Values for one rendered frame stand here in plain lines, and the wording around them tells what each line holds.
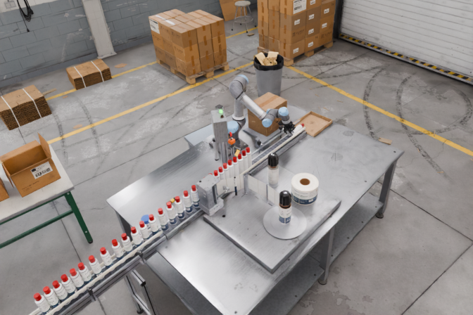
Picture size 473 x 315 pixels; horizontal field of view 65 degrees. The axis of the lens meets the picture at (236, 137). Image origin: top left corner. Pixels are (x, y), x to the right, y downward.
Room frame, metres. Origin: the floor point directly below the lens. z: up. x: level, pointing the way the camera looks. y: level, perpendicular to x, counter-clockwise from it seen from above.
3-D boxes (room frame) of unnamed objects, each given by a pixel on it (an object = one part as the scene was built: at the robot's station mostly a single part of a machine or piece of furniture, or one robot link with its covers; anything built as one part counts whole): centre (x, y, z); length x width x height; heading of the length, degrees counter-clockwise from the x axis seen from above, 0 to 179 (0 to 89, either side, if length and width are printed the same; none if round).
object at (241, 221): (1.91, -0.23, 0.86); 0.80 x 0.67 x 0.05; 132
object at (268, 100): (3.02, -0.32, 0.99); 0.30 x 0.24 x 0.27; 131
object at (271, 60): (5.09, -0.58, 0.50); 0.42 x 0.41 x 0.28; 124
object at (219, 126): (2.32, 0.12, 1.38); 0.17 x 0.10 x 0.19; 7
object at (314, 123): (3.00, -0.76, 0.85); 0.30 x 0.26 x 0.04; 132
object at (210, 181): (1.97, 0.23, 1.14); 0.14 x 0.11 x 0.01; 132
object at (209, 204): (1.97, 0.23, 1.01); 0.14 x 0.13 x 0.26; 132
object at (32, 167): (2.57, 1.83, 0.97); 0.51 x 0.39 x 0.37; 39
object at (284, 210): (1.77, -0.29, 1.04); 0.09 x 0.09 x 0.29
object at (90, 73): (6.10, 2.51, 0.11); 0.65 x 0.54 x 0.22; 121
